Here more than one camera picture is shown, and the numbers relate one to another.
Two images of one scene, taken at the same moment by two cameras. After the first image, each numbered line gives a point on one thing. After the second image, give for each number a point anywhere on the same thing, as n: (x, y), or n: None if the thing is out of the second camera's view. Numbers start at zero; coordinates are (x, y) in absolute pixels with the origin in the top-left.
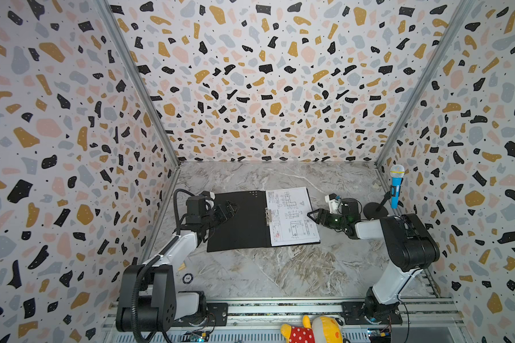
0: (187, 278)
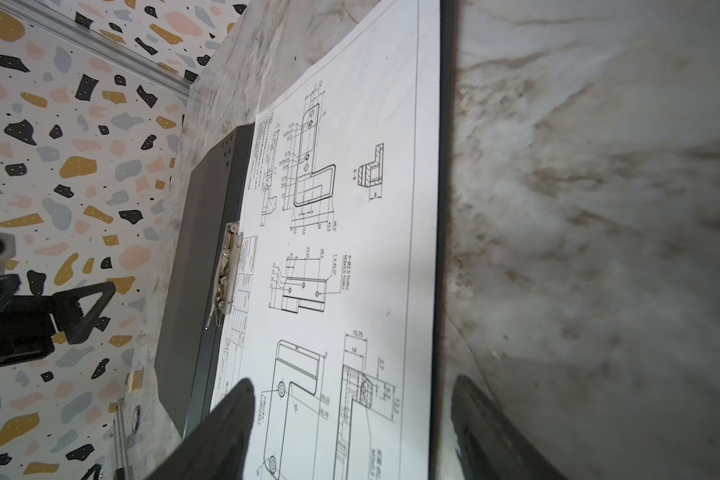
0: (136, 418)
